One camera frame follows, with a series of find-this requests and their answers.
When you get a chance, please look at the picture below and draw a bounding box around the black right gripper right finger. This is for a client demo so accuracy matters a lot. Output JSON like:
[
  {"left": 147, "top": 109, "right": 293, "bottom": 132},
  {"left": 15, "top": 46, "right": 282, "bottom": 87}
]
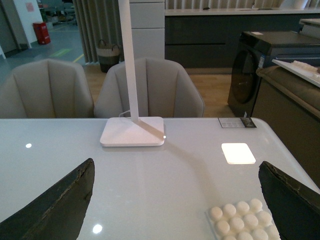
[{"left": 258, "top": 161, "right": 320, "bottom": 240}]

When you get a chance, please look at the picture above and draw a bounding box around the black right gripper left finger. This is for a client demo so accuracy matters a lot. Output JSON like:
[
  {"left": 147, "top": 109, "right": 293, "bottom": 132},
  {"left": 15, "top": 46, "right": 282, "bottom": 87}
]
[{"left": 0, "top": 158, "right": 95, "bottom": 240}]

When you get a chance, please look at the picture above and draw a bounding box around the brown covered side table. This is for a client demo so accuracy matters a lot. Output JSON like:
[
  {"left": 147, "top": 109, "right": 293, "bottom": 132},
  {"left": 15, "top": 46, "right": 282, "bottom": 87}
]
[{"left": 252, "top": 66, "right": 320, "bottom": 186}]

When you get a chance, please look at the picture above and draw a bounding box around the label sticker on table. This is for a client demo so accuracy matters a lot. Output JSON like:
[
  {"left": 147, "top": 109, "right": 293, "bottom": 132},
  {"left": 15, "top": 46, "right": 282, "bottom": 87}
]
[{"left": 218, "top": 117, "right": 256, "bottom": 128}]

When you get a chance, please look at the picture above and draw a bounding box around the white desk lamp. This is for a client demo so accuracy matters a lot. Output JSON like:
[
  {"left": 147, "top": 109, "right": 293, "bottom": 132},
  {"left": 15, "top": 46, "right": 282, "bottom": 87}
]
[{"left": 100, "top": 0, "right": 165, "bottom": 147}]

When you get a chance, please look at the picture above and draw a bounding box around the beige left chair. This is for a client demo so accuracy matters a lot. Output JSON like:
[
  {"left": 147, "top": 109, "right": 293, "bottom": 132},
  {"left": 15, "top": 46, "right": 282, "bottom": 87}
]
[{"left": 0, "top": 58, "right": 94, "bottom": 119}]

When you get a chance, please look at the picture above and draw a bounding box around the beige chair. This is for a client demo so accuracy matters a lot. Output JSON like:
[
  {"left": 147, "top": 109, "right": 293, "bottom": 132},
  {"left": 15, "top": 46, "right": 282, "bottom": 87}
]
[
  {"left": 0, "top": 58, "right": 94, "bottom": 119},
  {"left": 94, "top": 57, "right": 205, "bottom": 119}
]

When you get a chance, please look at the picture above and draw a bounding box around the white tray on side table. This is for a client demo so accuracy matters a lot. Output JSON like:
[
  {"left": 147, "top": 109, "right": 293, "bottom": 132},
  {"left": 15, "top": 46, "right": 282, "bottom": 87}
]
[{"left": 272, "top": 59, "right": 320, "bottom": 87}]

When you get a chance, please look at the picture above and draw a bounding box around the black washing machine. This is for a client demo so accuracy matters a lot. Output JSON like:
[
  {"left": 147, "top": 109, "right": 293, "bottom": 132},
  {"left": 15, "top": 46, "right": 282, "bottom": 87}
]
[{"left": 227, "top": 31, "right": 320, "bottom": 117}]

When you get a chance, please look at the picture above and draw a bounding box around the beige right chair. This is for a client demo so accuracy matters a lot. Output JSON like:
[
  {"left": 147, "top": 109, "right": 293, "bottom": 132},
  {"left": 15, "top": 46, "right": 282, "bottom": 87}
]
[{"left": 94, "top": 57, "right": 205, "bottom": 119}]

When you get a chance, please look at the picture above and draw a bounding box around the red fire extinguisher box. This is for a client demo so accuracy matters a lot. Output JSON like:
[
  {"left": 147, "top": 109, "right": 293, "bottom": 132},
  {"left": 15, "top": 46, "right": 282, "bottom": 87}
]
[{"left": 32, "top": 22, "right": 51, "bottom": 45}]

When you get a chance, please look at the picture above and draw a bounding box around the dark grey kitchen counter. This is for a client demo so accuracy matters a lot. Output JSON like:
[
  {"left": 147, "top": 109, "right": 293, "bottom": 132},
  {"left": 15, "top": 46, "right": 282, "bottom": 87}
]
[{"left": 164, "top": 8, "right": 320, "bottom": 69}]

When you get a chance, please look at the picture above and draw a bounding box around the white tall cabinet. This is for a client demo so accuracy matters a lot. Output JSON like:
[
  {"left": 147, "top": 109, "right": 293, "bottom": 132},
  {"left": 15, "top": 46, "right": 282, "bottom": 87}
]
[{"left": 129, "top": 0, "right": 165, "bottom": 59}]

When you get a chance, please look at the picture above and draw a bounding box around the woven basket with handles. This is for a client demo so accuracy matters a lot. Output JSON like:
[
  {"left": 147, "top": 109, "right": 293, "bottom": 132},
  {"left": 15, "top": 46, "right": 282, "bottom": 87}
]
[{"left": 96, "top": 39, "right": 121, "bottom": 73}]

